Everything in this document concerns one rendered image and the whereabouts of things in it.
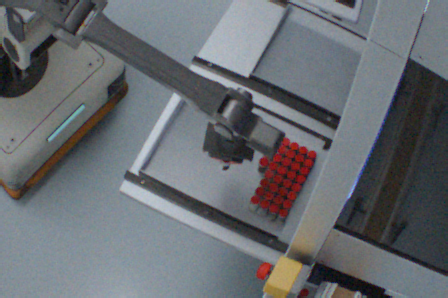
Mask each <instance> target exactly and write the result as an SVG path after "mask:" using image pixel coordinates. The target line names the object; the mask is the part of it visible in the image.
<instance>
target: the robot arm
mask: <svg viewBox="0 0 448 298"><path fill-rule="evenodd" d="M64 4H65V5H64ZM107 4H108V2H107V0H0V7H2V6H5V7H6V6H7V7H13V8H19V9H25V10H31V11H35V12H36V13H38V14H39V15H40V16H41V17H43V18H44V19H45V20H46V21H48V22H49V23H51V25H53V27H55V30H54V31H53V34H52V35H53V36H54V37H55V38H57V39H59V40H60V41H62V42H63V43H65V44H67V45H68V46H70V48H73V49H76V50H77V49H78V48H79V46H80V44H81V43H82V41H83V40H84V41H86V42H90V43H92V44H95V45H97V46H99V47H101V48H103V49H104V50H107V51H108V52H109V53H111V54H112V55H114V56H116V57H118V58H119V59H120V60H123V62H126V63H127V64H129V65H131V66H132V67H133V68H136V69H137V70H138V71H140V72H142V73H143V74H145V75H147V77H149V78H150V77H151V78H152V79H153V80H154V81H156V82H158V83H159V84H161V85H163V86H165V87H166V88H167V89H168V90H171V91H172V92H174V93H175V94H177V95H178V96H180V97H181V98H182V99H183V100H185V101H186V102H187V103H188V104H189V106H191V107H192V108H193V110H194V111H195V112H196V113H199V114H200V115H202V116H204V119H205V120H208V121H209V122H208V125H207V129H206V133H205V137H204V141H203V153H204V152H208V156H209V157H211V159H213V160H215V161H218V162H221V160H225V161H229V162H230V164H240V165H241V164H242V163H243V161H244V160H248V161H250V162H251V161H253V155H254V150H255V151H257V152H259V153H261V154H263V155H265V156H267V157H268V158H269V159H271V160H273V158H274V157H275V154H276V153H277V152H278V150H279V148H280V147H281V145H282V142H283V140H284V138H285V136H286V133H285V132H283V131H281V130H278V129H276V128H275V127H274V126H272V125H270V124H268V123H267V122H265V121H262V120H263V118H262V117H260V115H258V114H256V113H252V110H253V108H254V106H255V103H254V102H253V101H252V99H253V96H252V94H251V92H248V91H247V90H245V89H243V88H242V87H237V89H236V90H235V89H234V88H233V87H227V86H225V85H222V84H221V83H220V82H219V81H215V80H213V79H208V78H206V77H204V76H202V75H199V74H198V73H196V72H194V71H193V70H191V69H189V68H188V67H187V66H184V65H182V63H180V62H177V60H175V59H172V57H170V56H167V54H165V53H163V52H162V51H160V50H158V49H157V48H155V47H153V46H151V44H150V45H149V44H148V43H147V42H144V40H141V39H140V38H139V37H138V38H137V36H135V35H133V34H132V33H130V32H129V31H126V30H125V29H123V28H122V27H120V26H118V25H117V24H116V23H114V22H112V21H111V20H110V19H109V18H108V17H107V16H106V15H105V14H104V13H103V10H104V8H105V7H106V6H107ZM62 7H63V8H64V9H63V8H62ZM91 10H92V11H94V12H95V13H94V14H93V15H92V17H91V19H90V20H89V22H88V23H87V24H86V26H85V28H84V29H83V30H82V32H81V34H80V35H79V34H77V32H78V30H79V29H80V28H81V25H82V24H83V23H84V22H85V20H86V18H87V17H88V15H89V14H90V13H91Z"/></svg>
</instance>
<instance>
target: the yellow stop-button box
mask: <svg viewBox="0 0 448 298"><path fill-rule="evenodd" d="M310 270H311V267H309V266H307V265H304V266H303V265H302V263H298V262H297V261H294V260H291V259H288V258H287V257H283V256H281V257H280V258H279V259H278V261H277V263H276V265H275V267H273V269H272V270H271V272H270V273H269V275H268V278H267V282H266V285H265V287H264V288H263V292H264V293H267V294H268V295H272V296H275V297H277V298H295V296H296V294H297V293H298V292H299V290H300V288H301V286H302V285H303V282H304V280H305V278H306V277H307V275H308V273H309V271H310Z"/></svg>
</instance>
